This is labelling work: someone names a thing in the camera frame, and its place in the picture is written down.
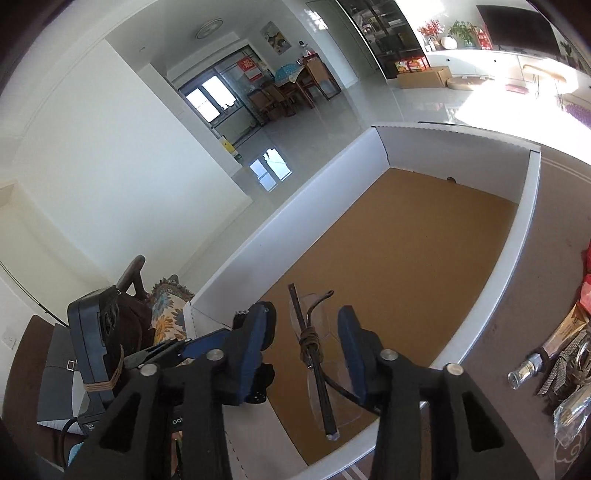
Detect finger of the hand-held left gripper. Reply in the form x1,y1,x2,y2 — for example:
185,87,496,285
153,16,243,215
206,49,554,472
124,329,234,370
245,362,274,407

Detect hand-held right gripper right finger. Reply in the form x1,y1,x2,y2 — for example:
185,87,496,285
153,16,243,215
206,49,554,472
336,305,527,480

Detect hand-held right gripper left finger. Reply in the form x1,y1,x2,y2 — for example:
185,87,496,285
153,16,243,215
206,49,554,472
65,301,278,480

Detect packaged metal rod with cord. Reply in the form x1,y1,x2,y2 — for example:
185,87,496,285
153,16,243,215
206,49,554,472
287,282,370,441

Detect large white cardboard box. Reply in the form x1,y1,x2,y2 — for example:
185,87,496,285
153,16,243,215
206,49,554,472
182,122,542,476

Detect floral cushion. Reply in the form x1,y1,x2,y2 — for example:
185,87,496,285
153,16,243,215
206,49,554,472
147,274,195,344

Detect dark wooden chair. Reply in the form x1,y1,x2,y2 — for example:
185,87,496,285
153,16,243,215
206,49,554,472
115,255,153,361

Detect grey mesh strip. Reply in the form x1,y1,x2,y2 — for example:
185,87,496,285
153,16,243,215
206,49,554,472
536,332,589,395

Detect beige tube packet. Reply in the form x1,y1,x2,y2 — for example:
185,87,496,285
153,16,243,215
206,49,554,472
540,302,591,365

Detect clear plastic bag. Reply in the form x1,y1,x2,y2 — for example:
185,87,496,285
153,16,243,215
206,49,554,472
551,392,591,462

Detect red snack packet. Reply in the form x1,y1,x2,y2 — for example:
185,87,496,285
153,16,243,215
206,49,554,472
575,244,591,319

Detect balcony window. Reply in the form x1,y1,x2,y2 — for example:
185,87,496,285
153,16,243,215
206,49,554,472
178,69,250,125

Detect wooden dining chair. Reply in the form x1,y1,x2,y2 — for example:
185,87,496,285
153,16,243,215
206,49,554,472
302,58,342,100
249,83,296,123

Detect dining table with blue cloth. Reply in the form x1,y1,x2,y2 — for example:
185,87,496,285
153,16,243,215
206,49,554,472
272,62,310,86

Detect red window poster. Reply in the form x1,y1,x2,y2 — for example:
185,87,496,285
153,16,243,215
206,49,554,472
238,56,262,81

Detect brown cardboard box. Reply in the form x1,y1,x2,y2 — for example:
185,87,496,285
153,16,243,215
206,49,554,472
396,66,452,89

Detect round beige floor cushion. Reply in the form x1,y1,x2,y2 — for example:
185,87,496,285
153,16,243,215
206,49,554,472
448,76,486,91

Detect colourful snack boxes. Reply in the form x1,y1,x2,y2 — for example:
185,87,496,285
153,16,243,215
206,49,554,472
396,55,428,73

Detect white door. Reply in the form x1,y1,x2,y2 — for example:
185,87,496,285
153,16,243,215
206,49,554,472
305,0,372,88

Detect round ceiling lamp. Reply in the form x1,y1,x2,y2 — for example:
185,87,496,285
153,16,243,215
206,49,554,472
195,17,228,40

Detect dark glass display cabinet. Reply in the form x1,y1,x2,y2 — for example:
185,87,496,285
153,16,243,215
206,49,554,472
337,0,428,79

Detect white television console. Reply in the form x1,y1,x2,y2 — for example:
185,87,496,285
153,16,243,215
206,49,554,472
425,48,591,93

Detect red flower arrangement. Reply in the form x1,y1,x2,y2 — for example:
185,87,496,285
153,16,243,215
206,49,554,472
418,19,444,51

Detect green potted plant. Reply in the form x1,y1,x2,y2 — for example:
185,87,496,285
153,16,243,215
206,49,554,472
448,19,481,48

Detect black television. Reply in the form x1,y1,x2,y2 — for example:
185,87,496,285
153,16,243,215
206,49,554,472
475,4,555,52

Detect framed wall painting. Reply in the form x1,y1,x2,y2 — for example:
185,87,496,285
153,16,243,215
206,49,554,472
260,21,293,54

